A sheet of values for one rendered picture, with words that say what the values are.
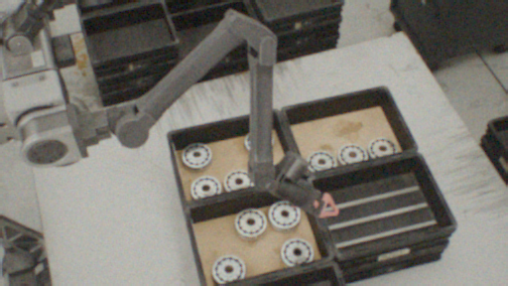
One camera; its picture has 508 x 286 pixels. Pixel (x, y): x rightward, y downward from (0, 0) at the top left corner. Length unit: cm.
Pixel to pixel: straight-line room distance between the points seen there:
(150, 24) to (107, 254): 133
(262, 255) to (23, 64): 92
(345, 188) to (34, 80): 109
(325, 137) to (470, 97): 150
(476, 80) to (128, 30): 186
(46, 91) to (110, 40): 160
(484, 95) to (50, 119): 263
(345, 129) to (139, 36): 123
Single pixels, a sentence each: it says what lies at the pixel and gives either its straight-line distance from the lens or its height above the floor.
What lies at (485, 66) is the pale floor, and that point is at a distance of 391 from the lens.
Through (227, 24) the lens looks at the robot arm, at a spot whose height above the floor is 162.
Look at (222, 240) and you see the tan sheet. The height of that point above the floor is 83.
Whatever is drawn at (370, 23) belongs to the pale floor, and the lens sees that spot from 399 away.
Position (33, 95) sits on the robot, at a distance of 165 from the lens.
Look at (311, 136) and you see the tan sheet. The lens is 237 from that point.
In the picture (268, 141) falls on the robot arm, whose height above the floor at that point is 133.
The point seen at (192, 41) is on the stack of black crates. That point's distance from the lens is 331.
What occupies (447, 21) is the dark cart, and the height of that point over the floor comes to 42.
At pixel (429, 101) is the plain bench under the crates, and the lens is 271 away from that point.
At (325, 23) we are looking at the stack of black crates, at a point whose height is 49.
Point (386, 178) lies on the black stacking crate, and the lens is 230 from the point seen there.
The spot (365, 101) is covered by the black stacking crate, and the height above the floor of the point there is 87.
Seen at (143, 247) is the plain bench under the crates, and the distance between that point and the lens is 231.
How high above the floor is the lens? 273
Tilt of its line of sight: 54 degrees down
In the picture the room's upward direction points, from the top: straight up
